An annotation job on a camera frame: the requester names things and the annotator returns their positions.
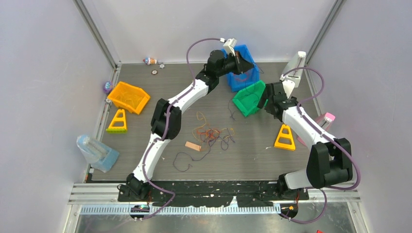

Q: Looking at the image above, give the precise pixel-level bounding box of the small clown figurine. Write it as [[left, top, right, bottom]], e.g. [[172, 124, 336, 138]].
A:
[[142, 57, 157, 65]]

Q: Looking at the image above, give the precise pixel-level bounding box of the small wooden block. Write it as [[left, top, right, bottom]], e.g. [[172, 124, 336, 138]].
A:
[[185, 141, 202, 151]]

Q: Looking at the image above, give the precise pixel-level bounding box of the purple round toy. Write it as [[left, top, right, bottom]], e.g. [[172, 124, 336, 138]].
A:
[[103, 81, 114, 94]]

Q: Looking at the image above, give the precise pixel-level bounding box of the clear plastic bottle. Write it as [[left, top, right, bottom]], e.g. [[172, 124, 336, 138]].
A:
[[76, 134, 120, 173]]

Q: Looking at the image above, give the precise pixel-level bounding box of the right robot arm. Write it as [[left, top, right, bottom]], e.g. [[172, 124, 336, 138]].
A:
[[258, 82, 353, 199]]

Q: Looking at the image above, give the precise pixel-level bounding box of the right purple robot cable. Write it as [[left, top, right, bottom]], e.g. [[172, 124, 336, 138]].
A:
[[280, 67, 362, 223]]

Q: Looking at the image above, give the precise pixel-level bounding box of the yellow triangle block right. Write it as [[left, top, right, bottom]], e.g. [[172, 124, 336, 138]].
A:
[[274, 124, 296, 151]]

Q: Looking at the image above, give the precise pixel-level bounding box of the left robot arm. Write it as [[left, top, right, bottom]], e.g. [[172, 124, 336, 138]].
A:
[[126, 50, 255, 201]]

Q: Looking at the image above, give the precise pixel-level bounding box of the yellow triangle block left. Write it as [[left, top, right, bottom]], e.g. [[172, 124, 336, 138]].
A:
[[105, 109, 128, 133]]

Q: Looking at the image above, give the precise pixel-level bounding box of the yellow triangle block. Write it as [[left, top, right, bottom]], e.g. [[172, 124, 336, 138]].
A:
[[105, 109, 128, 133], [274, 124, 296, 151]]

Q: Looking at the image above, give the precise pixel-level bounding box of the white metronome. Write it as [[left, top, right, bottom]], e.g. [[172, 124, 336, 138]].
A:
[[280, 51, 307, 87]]

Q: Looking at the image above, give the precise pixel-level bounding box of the orange plastic bin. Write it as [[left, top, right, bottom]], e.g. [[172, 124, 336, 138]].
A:
[[107, 82, 151, 115]]

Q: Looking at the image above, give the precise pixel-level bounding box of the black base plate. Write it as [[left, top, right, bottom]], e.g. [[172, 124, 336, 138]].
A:
[[117, 181, 309, 207]]

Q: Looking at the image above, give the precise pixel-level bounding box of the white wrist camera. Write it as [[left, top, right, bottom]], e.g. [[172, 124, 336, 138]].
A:
[[280, 74, 296, 99], [223, 38, 237, 56]]

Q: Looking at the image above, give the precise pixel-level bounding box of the blue plastic bin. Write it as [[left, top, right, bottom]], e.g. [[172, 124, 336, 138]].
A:
[[226, 45, 260, 92]]

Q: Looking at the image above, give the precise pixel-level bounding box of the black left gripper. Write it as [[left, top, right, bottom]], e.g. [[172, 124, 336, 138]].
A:
[[217, 51, 255, 78]]

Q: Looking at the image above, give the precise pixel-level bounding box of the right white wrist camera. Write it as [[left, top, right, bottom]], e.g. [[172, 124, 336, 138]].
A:
[[280, 74, 296, 99]]

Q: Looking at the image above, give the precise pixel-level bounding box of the green plastic bin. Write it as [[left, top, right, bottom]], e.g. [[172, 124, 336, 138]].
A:
[[232, 81, 266, 117]]

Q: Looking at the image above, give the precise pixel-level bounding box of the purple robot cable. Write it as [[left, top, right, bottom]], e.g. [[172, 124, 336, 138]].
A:
[[141, 37, 226, 220], [280, 67, 362, 223]]

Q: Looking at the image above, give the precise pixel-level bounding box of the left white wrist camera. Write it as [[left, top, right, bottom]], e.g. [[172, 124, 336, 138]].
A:
[[223, 38, 237, 56]]

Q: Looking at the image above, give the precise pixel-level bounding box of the pink metronome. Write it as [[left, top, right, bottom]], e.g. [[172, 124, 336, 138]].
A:
[[302, 113, 335, 145]]

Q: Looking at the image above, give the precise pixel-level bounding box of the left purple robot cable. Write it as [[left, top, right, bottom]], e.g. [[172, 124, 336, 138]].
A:
[[141, 37, 226, 220]]

